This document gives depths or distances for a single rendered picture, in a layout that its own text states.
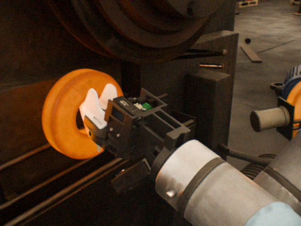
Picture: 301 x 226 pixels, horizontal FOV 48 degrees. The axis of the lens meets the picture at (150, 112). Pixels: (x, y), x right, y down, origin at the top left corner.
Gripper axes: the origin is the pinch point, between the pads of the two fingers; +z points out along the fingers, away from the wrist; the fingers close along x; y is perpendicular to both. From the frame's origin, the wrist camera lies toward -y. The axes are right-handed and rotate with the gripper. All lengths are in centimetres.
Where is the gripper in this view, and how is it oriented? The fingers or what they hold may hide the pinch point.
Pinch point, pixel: (86, 104)
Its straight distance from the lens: 59.1
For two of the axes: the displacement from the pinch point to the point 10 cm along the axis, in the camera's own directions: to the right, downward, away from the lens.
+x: -6.9, 2.8, -6.7
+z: -7.0, -5.2, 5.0
